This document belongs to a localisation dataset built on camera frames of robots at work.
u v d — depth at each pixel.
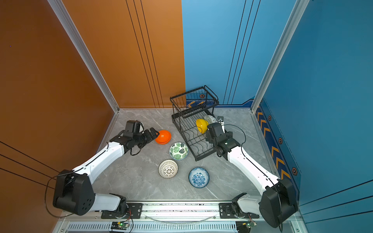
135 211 0.74
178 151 0.94
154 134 0.78
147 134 0.77
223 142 0.60
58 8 0.70
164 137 0.98
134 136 0.67
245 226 0.70
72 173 0.44
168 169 0.87
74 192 0.41
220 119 0.70
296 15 0.72
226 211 0.72
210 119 0.99
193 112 0.87
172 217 0.72
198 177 0.83
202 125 0.99
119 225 0.71
